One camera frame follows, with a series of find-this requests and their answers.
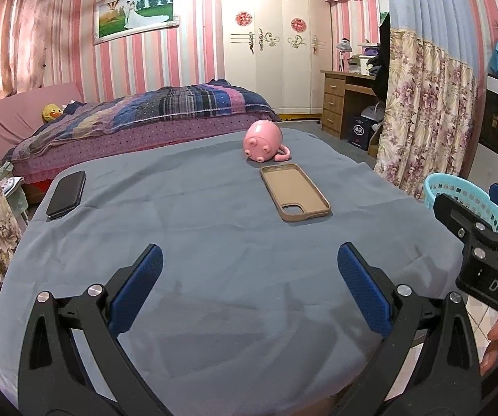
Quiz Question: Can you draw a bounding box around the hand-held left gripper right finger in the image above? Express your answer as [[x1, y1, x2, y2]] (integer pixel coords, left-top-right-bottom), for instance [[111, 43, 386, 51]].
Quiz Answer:
[[337, 243, 481, 416]]

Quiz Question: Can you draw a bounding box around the white green appliance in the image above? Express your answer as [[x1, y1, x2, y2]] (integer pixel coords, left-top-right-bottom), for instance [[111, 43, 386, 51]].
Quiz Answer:
[[0, 162, 28, 226]]

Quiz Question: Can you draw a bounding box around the black box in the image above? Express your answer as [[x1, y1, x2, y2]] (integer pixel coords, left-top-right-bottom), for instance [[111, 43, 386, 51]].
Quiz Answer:
[[346, 115, 373, 151]]

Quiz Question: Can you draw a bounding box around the person's right hand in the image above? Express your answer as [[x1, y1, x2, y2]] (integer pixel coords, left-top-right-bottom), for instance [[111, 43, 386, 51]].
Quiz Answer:
[[480, 314, 498, 377]]

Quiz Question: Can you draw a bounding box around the desk lamp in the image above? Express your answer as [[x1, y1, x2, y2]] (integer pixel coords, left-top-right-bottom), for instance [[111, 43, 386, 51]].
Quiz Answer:
[[335, 39, 354, 72]]

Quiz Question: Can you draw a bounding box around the white fan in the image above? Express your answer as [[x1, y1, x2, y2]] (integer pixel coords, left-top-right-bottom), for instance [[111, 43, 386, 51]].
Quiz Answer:
[[362, 102, 386, 133]]

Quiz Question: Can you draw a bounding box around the pink pig mug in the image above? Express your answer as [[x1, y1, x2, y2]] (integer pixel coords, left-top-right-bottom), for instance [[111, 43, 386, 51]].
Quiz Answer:
[[243, 121, 292, 163]]

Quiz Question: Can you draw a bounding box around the purple dotted bed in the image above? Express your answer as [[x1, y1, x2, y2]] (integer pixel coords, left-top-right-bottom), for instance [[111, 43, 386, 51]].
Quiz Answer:
[[0, 79, 282, 183]]

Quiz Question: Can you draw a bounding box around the yellow duck plush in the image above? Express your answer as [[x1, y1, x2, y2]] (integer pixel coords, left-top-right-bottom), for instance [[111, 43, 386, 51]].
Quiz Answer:
[[42, 103, 63, 124]]

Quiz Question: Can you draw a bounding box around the tan phone case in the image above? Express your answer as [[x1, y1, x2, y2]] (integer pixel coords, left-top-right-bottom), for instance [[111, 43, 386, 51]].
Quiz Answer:
[[260, 163, 332, 223]]

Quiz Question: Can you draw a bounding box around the black garment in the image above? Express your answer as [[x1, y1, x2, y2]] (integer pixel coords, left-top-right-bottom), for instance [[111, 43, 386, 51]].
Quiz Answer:
[[372, 11, 392, 100]]

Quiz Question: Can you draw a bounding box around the patchwork quilt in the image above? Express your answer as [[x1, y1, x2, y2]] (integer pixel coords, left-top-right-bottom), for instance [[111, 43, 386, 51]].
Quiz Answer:
[[4, 79, 282, 161]]

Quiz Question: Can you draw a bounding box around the black smartphone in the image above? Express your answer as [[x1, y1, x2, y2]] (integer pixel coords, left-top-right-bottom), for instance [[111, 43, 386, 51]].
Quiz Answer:
[[46, 170, 87, 220]]

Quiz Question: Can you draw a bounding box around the turquoise plastic basket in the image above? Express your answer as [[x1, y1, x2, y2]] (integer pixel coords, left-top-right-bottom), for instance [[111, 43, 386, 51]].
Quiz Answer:
[[423, 173, 498, 235]]

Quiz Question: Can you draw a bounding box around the framed wedding picture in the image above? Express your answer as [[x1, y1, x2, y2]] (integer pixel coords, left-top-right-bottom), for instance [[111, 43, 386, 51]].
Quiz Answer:
[[92, 0, 180, 45]]

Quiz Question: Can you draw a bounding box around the pink headboard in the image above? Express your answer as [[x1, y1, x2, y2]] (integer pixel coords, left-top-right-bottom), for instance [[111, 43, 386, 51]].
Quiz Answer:
[[0, 81, 84, 161]]

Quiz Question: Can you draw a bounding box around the pink window curtain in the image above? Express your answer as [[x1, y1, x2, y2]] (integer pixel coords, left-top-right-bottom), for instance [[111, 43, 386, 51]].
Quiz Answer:
[[0, 0, 74, 105]]

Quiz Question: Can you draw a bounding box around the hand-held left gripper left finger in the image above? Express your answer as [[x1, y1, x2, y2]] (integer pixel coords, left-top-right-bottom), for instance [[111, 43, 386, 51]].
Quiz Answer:
[[17, 243, 165, 416]]

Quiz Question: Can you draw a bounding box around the white wardrobe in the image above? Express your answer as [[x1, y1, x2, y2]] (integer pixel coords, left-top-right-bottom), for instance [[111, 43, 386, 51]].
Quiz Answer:
[[220, 0, 334, 115]]

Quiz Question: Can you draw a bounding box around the wooden desk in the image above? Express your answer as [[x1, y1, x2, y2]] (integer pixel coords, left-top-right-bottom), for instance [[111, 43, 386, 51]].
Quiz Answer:
[[320, 69, 388, 139]]

